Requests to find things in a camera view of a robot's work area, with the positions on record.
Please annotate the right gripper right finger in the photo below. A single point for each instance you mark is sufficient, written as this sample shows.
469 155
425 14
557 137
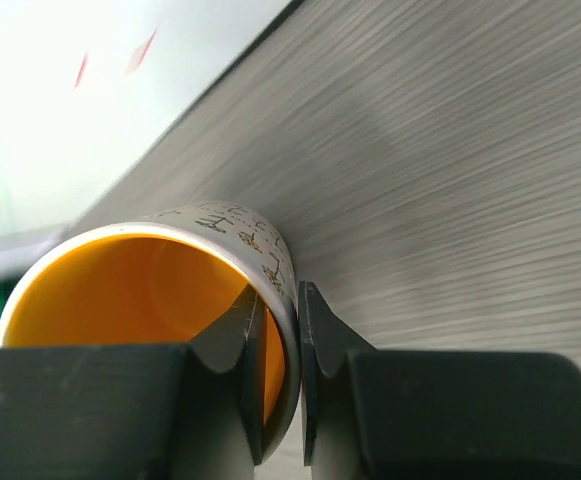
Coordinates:
370 413

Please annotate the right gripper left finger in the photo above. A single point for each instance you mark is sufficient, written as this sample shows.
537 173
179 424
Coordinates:
162 411

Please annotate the white mug orange inside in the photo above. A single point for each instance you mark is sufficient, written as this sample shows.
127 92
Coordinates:
164 278

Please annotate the whiteboard with red writing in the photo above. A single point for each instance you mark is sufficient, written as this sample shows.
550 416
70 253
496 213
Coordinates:
87 86

